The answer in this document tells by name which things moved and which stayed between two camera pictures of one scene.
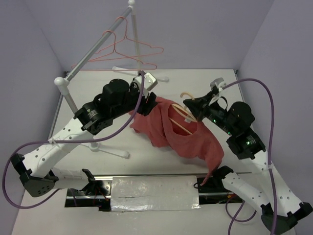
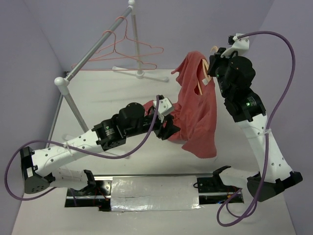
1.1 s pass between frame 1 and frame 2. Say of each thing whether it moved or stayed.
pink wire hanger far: stayed
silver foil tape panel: stayed
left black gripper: moved
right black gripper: moved
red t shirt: moved
